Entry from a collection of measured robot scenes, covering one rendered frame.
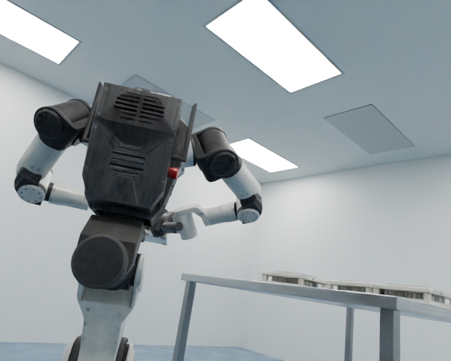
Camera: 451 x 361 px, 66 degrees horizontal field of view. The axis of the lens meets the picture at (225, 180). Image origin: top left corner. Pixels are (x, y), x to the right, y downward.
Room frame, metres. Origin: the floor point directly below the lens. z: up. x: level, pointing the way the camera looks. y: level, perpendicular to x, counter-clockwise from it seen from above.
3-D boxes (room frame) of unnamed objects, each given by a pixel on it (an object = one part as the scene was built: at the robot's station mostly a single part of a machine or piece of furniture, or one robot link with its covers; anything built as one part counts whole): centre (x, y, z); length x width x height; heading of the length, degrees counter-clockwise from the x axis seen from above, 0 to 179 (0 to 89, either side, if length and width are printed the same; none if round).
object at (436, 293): (1.52, -0.87, 0.96); 0.25 x 0.24 x 0.02; 33
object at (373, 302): (1.85, -0.78, 0.88); 1.50 x 1.10 x 0.04; 126
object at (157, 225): (1.44, 0.21, 1.07); 0.12 x 0.10 x 0.13; 39
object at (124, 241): (0.90, 0.25, 0.89); 0.28 x 0.13 x 0.18; 7
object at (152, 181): (0.93, 0.26, 1.16); 0.34 x 0.30 x 0.36; 97
